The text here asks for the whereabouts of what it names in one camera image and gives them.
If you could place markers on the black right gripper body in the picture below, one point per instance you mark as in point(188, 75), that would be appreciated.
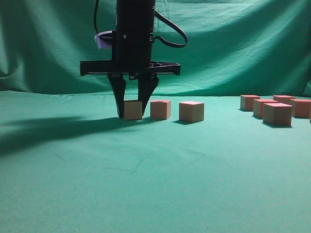
point(131, 54)

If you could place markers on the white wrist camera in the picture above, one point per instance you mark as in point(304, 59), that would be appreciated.
point(104, 40)

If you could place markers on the pink cube carried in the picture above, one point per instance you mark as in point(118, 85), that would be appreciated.
point(191, 111)
point(160, 109)

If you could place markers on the pink cube column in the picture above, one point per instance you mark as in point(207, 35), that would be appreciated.
point(301, 108)
point(283, 98)
point(277, 114)
point(247, 102)
point(258, 106)
point(132, 110)

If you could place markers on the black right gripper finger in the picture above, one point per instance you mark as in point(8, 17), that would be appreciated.
point(146, 86)
point(118, 85)

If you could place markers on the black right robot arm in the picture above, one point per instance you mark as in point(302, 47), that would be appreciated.
point(137, 16)

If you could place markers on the green cloth backdrop and cover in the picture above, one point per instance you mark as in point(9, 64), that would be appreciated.
point(68, 164)

